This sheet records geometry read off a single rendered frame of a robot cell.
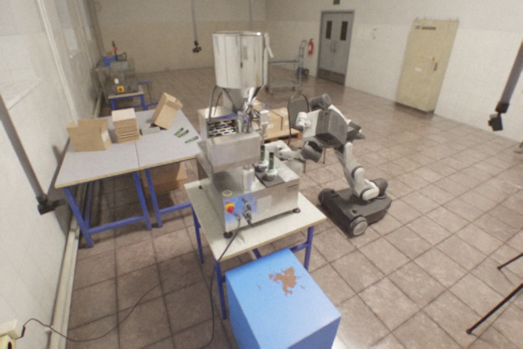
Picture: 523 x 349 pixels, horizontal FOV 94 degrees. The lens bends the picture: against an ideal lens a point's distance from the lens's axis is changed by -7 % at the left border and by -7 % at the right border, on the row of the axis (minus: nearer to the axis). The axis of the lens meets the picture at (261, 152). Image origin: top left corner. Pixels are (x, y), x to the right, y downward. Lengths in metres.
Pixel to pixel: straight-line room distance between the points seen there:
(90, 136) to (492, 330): 3.60
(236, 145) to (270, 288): 0.78
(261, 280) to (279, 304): 0.16
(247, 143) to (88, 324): 1.76
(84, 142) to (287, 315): 2.35
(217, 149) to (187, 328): 1.35
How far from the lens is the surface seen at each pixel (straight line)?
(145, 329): 2.25
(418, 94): 6.78
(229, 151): 1.30
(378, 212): 2.90
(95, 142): 2.90
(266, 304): 1.50
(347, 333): 2.18
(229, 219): 1.50
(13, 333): 1.84
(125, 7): 11.48
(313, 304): 1.52
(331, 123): 1.99
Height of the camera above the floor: 1.87
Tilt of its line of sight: 27 degrees down
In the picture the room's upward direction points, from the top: straight up
